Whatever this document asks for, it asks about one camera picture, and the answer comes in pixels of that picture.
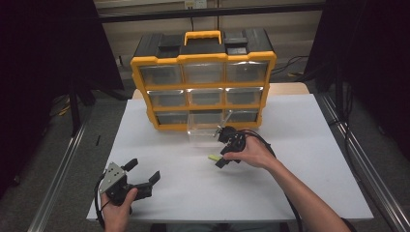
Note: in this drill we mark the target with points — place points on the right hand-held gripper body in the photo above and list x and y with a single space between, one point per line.
233 137

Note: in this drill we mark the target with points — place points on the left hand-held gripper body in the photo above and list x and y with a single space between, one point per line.
113 179

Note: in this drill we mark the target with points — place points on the small yellow-green block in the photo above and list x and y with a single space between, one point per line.
212 157

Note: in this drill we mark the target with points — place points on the clear plastic drawer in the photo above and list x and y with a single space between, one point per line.
201 133

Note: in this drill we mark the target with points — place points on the yellow black organizer cabinet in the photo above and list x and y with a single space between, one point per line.
203 48

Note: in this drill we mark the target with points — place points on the person's right hand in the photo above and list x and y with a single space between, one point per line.
254 154

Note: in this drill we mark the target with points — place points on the person's left hand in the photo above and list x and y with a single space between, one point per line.
117 214

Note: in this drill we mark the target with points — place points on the small black floor piece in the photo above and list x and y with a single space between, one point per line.
98 140

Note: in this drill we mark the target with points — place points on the black metal stand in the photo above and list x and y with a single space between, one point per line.
74 109

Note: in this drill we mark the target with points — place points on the set of clear drawers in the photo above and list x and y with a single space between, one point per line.
161 74

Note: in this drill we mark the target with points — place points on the black horizontal bar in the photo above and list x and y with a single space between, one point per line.
209 13

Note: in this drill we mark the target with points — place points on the black curtain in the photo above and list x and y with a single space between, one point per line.
38 64
370 64

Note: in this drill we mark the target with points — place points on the metal floor rail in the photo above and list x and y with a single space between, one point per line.
367 167
61 170

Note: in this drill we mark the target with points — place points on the white wall outlet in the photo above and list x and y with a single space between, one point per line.
196 4

